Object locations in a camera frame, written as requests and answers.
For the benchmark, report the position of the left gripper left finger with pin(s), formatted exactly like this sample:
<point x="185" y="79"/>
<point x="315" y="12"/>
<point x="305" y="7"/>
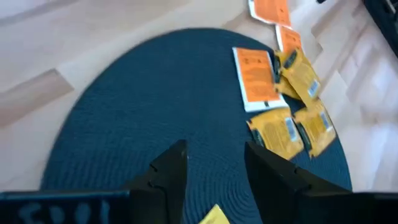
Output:
<point x="168" y="186"/>

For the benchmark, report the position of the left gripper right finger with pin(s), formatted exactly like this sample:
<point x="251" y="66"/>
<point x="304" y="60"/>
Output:
<point x="270" y="189"/>

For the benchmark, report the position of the yellow lemon tea bag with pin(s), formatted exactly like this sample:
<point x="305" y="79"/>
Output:
<point x="215" y="216"/>

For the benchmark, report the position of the amber black tea bag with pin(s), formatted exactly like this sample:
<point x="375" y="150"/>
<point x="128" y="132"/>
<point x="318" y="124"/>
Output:
<point x="281" y="88"/>
<point x="315" y="127"/>
<point x="276" y="133"/>
<point x="300" y="74"/>

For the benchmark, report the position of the white orange Tazo tea bag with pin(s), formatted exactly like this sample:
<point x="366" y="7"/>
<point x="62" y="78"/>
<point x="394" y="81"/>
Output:
<point x="256" y="79"/>
<point x="289" y="40"/>
<point x="270" y="11"/>

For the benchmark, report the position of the round dark woven placemat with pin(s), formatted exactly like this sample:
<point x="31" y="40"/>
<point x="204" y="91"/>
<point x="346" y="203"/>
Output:
<point x="155" y="109"/>

